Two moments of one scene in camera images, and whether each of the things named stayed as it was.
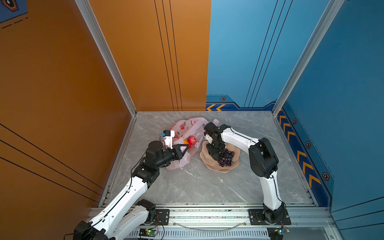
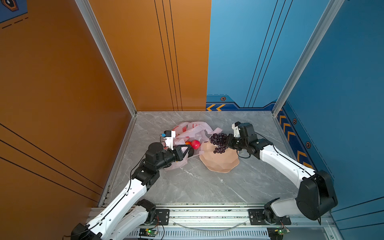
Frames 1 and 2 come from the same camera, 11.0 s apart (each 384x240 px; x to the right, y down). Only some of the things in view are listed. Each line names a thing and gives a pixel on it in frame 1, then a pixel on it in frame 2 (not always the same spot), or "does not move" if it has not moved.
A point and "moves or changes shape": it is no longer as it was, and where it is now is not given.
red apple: x=191 y=140 moves or changes shape
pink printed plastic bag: x=189 y=131 moves or changes shape
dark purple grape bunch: x=225 y=158 moves or changes shape
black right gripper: x=210 y=151 → x=229 y=138
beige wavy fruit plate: x=206 y=156 does not move
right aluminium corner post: x=332 y=8 does not move
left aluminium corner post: x=90 y=18 does not move
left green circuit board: x=149 y=232 does not move
